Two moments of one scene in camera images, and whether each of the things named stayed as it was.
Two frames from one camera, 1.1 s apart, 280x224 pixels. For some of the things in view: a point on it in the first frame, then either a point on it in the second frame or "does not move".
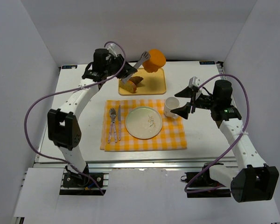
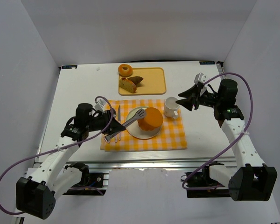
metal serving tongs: [145, 55] → [140, 115]
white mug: [171, 103] does not move
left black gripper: [121, 66] → [109, 120]
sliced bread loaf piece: [129, 86] does not move
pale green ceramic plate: [143, 122] does not move
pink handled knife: [119, 120] does not move
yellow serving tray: [153, 83] does not move
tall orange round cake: [157, 61] → [153, 118]
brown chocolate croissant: [136, 79] does not move
